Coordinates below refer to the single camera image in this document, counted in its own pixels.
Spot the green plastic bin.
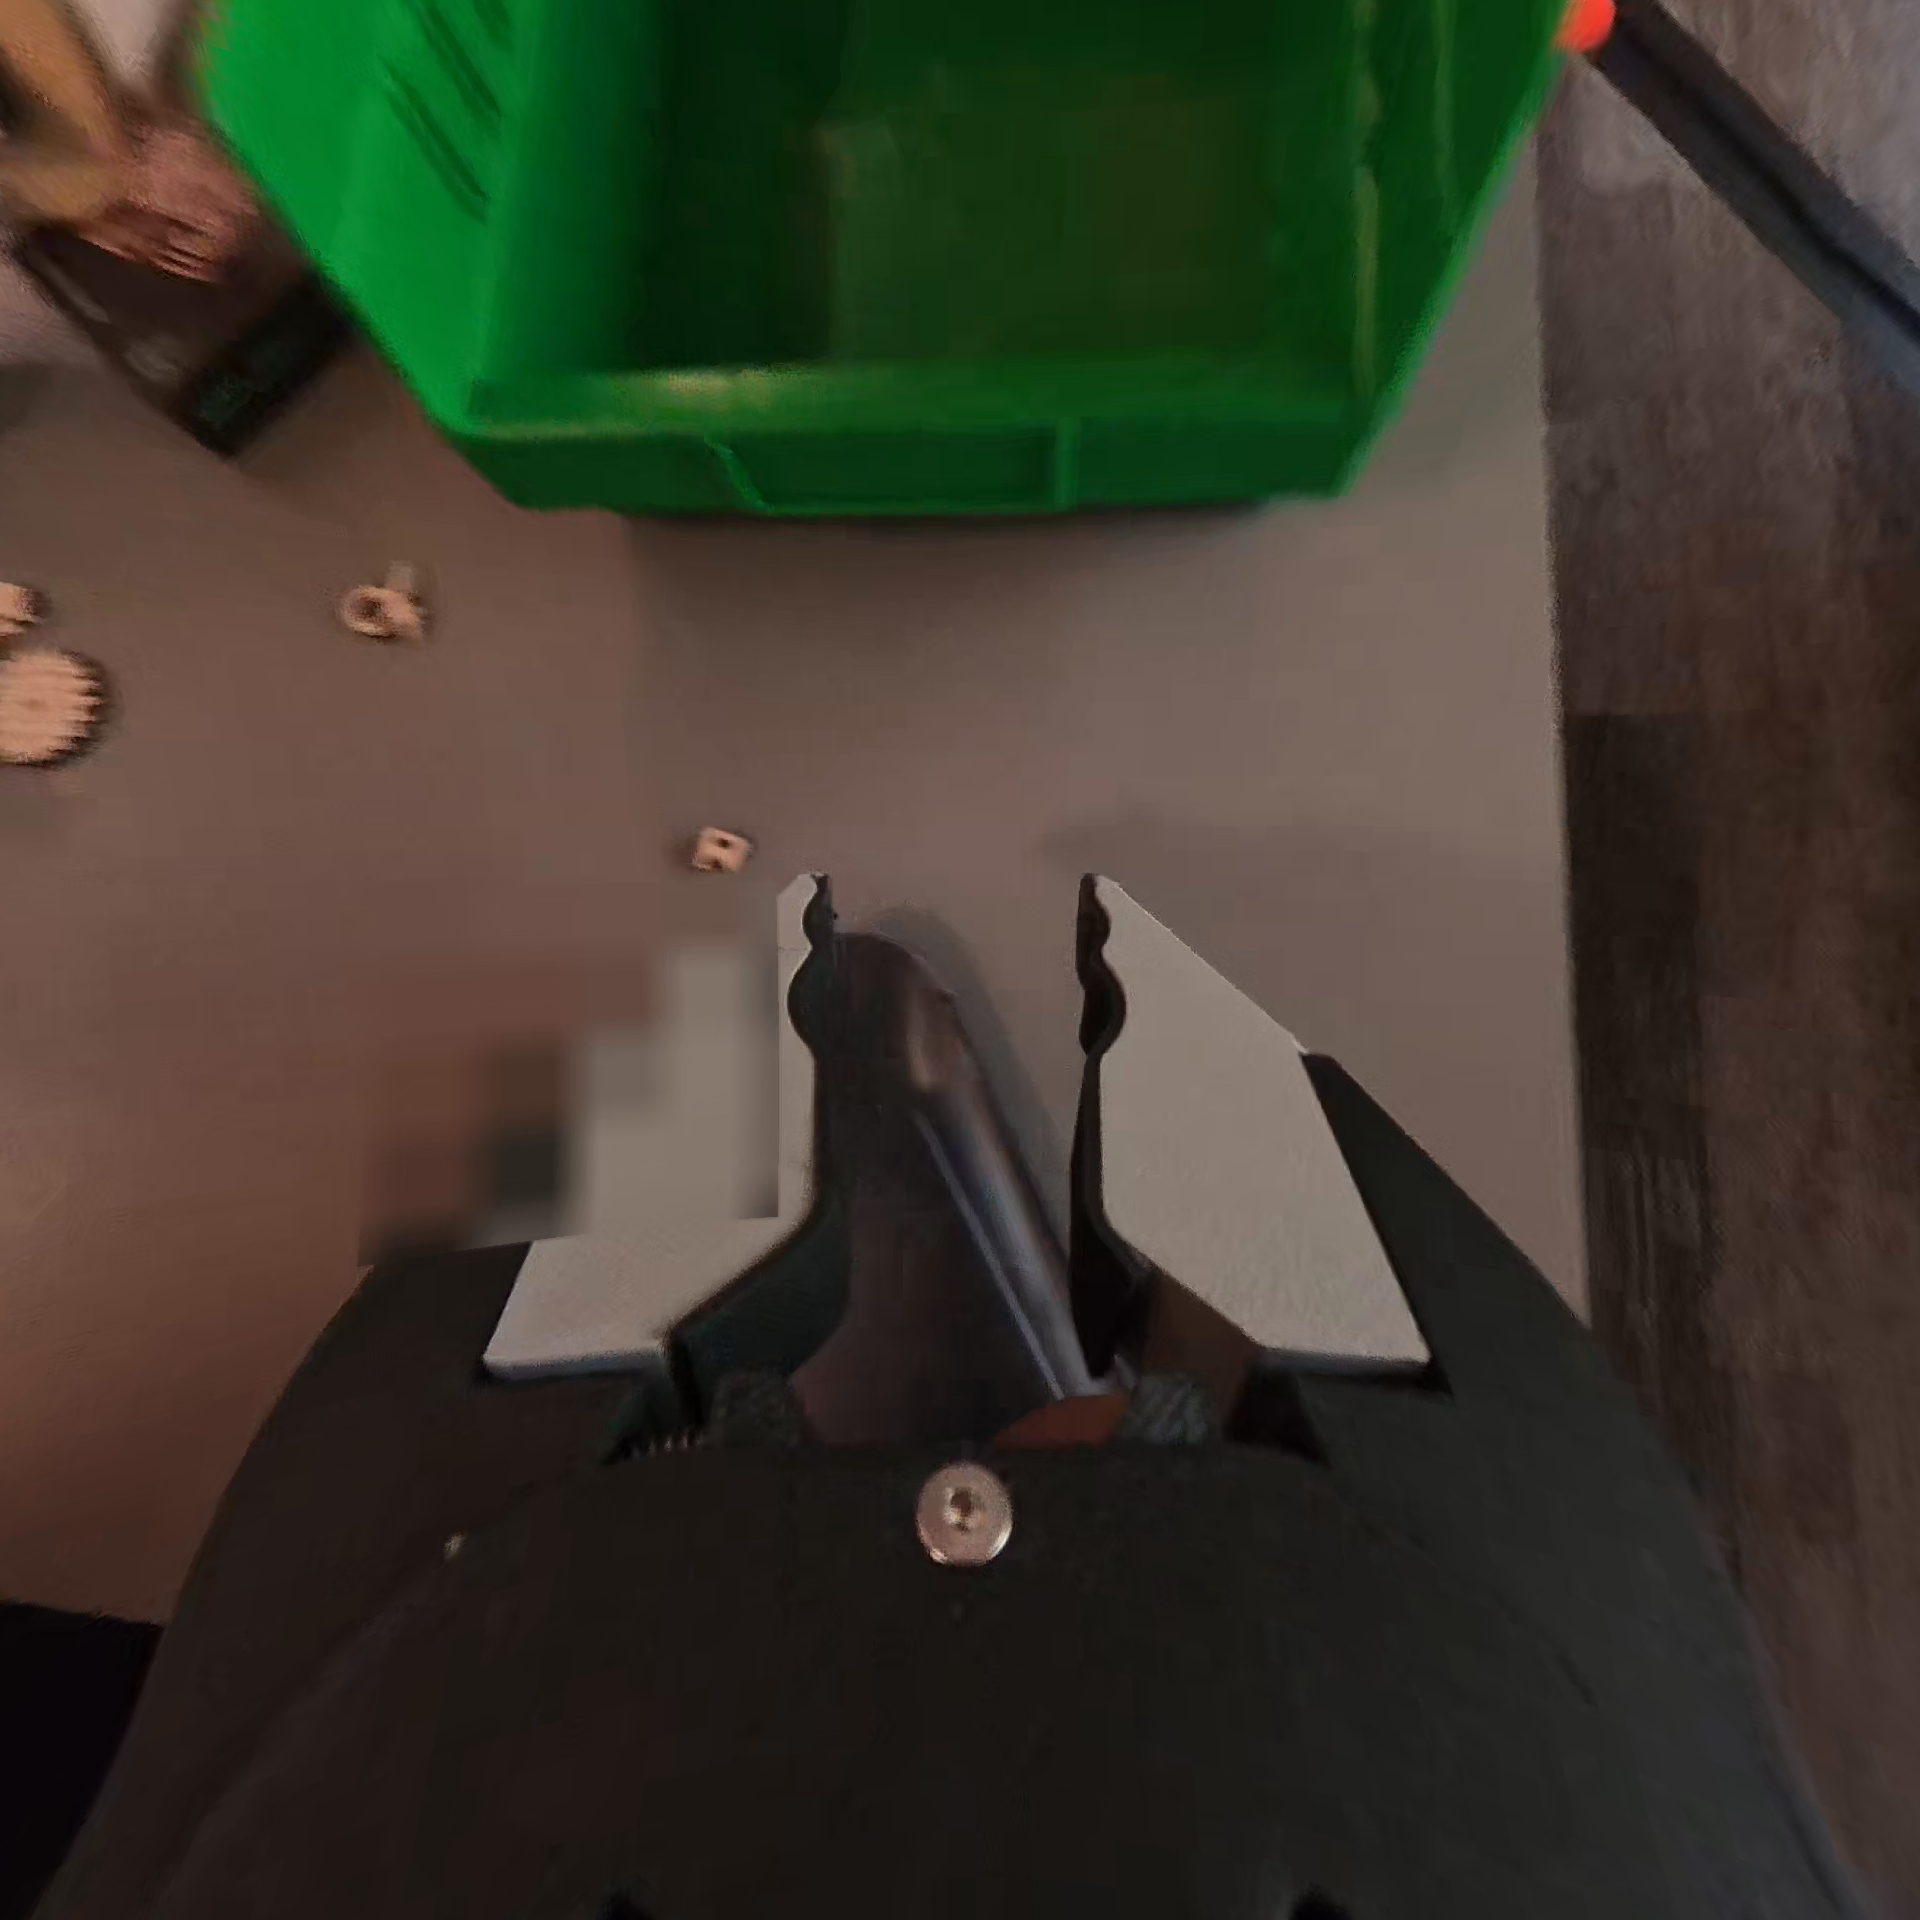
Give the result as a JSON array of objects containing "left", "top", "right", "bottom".
[{"left": 194, "top": 0, "right": 1577, "bottom": 520}]

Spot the dark cardboard kit box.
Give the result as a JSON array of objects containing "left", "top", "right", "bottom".
[{"left": 0, "top": 128, "right": 356, "bottom": 460}]

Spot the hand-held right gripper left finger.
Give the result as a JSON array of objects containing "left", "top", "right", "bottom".
[{"left": 483, "top": 874, "right": 842, "bottom": 1378}]

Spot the black bar with orange end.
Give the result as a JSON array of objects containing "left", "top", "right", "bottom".
[{"left": 1556, "top": 0, "right": 1920, "bottom": 396}]

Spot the small wooden gear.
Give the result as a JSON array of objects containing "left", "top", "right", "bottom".
[{"left": 0, "top": 644, "right": 111, "bottom": 770}]

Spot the small wooden ring piece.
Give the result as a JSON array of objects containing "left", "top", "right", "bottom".
[{"left": 337, "top": 562, "right": 436, "bottom": 644}]

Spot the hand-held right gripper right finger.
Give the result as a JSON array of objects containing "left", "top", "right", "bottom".
[{"left": 1067, "top": 874, "right": 1432, "bottom": 1378}]

